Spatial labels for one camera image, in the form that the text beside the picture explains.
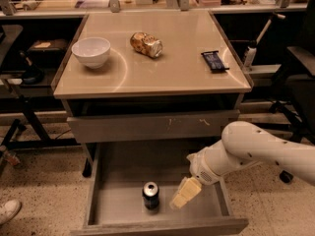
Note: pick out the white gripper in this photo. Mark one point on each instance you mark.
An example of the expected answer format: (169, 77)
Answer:
(199, 168)

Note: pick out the blue pepsi can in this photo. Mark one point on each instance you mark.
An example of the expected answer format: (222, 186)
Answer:
(150, 194)

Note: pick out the open grey middle drawer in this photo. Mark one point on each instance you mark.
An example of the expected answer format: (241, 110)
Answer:
(116, 206)

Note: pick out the black office chair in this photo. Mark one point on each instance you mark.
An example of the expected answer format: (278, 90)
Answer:
(295, 80)

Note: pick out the black desk frame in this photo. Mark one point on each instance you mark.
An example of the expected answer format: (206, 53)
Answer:
(9, 34)

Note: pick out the white handled tool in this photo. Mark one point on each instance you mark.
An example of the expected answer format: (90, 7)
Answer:
(251, 49)

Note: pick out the crushed gold can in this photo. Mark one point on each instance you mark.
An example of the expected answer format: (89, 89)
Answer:
(146, 44)

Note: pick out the white sneaker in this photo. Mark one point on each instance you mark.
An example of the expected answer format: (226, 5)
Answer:
(9, 210)

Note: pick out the grey top drawer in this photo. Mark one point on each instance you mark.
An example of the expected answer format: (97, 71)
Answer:
(154, 126)

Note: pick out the white ceramic bowl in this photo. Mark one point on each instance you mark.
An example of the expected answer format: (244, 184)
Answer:
(92, 52)

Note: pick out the grey drawer cabinet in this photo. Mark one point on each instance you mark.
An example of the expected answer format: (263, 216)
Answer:
(179, 80)

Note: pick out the dark blue snack bar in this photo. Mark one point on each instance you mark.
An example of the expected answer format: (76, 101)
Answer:
(213, 61)

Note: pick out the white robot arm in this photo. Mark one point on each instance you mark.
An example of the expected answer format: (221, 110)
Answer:
(242, 145)

